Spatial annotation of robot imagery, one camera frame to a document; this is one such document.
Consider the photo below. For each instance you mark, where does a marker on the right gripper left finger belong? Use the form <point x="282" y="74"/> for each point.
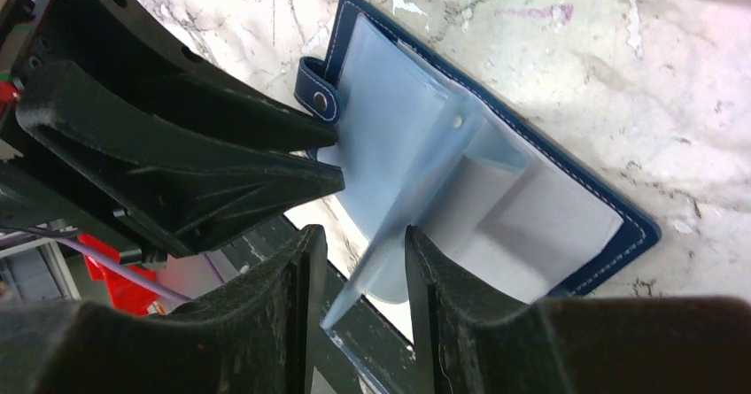
<point x="254" y="334"/>

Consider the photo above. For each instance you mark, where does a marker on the navy blue card holder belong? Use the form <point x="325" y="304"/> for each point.
<point x="421" y="143"/>

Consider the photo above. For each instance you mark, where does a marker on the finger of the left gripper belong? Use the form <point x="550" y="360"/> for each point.
<point x="121" y="48"/>
<point x="163" y="185"/>

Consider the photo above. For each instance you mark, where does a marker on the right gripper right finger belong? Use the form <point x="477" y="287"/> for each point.
<point x="472" y="338"/>

